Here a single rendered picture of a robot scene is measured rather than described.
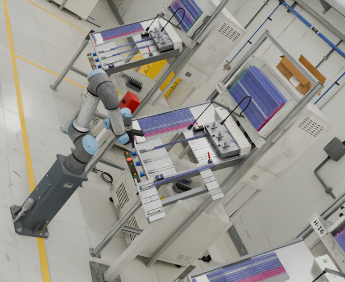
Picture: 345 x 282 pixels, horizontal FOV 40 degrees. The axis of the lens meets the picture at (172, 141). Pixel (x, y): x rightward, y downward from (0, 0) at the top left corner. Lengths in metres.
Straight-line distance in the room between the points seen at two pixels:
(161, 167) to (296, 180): 1.94
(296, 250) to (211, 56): 2.31
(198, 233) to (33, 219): 1.30
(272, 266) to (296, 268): 0.13
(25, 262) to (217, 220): 1.47
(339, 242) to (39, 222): 1.87
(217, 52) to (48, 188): 2.22
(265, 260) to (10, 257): 1.53
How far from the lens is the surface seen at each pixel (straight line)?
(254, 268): 2.79
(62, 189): 3.14
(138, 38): 4.70
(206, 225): 3.78
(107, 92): 2.78
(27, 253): 3.25
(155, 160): 3.37
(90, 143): 3.00
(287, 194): 4.92
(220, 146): 3.38
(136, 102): 4.04
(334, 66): 5.19
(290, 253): 2.88
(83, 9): 7.65
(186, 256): 4.02
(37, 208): 3.23
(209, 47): 4.54
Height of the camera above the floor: 2.13
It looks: 20 degrees down
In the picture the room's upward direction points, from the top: 41 degrees clockwise
